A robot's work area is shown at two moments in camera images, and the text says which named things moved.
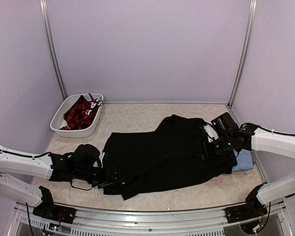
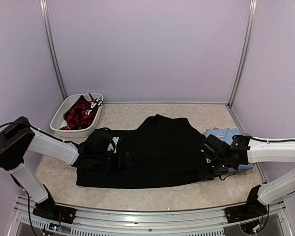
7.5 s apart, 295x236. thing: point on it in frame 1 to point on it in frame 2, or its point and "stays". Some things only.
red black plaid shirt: (82, 113) stays
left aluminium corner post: (50, 47) stays
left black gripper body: (86, 174) to (101, 159)
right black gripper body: (224, 145) to (220, 167)
